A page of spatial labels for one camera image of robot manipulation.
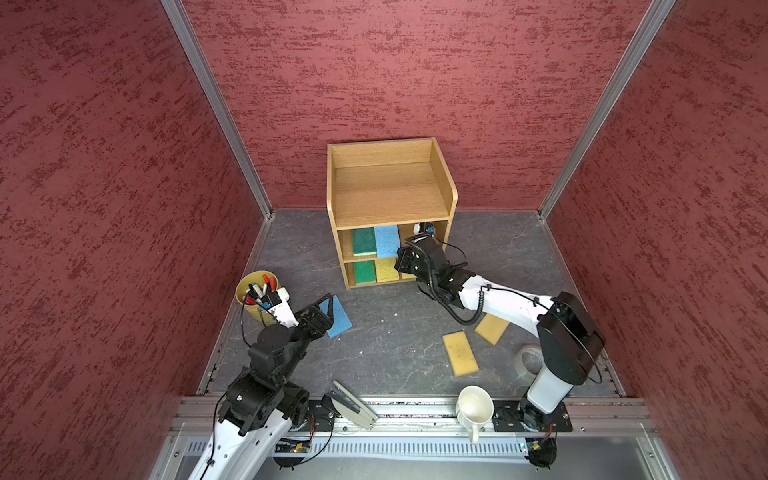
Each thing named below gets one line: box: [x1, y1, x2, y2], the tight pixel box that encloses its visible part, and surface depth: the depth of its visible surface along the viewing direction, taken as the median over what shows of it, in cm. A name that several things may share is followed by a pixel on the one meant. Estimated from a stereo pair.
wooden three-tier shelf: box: [326, 137, 458, 290], surface depth 87 cm
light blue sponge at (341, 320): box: [319, 295, 353, 339], surface depth 91 cm
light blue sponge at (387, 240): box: [374, 225, 401, 258], surface depth 90 cm
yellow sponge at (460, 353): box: [442, 330, 479, 377], surface depth 85 cm
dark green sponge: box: [352, 227, 377, 256], surface depth 89 cm
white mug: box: [455, 385, 495, 445], surface depth 71 cm
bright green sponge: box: [353, 260, 376, 284], surface depth 100 cm
